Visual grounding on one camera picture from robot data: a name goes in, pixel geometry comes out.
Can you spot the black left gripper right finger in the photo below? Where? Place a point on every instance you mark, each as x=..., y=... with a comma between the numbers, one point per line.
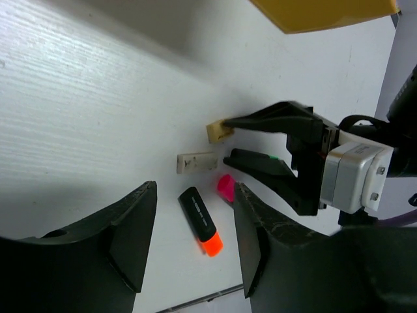
x=287, y=267

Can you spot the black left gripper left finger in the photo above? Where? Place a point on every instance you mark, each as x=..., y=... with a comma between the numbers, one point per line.
x=96, y=264

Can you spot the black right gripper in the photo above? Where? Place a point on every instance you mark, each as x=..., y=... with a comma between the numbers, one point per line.
x=310, y=138

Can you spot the tan small eraser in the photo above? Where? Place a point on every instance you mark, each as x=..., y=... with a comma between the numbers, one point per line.
x=218, y=132

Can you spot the grey white eraser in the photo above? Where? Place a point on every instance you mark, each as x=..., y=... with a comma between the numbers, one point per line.
x=196, y=162

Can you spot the yellow drawer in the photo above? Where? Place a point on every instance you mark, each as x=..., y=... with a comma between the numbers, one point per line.
x=303, y=16

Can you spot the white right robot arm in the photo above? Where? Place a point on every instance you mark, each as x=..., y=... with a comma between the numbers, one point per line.
x=397, y=131

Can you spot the pink cap black highlighter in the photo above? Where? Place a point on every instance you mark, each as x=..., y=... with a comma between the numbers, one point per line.
x=225, y=188

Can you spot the orange cap black highlighter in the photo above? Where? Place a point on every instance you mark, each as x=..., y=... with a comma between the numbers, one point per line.
x=200, y=222

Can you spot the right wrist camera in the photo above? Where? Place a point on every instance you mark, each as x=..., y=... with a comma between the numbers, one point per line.
x=354, y=173

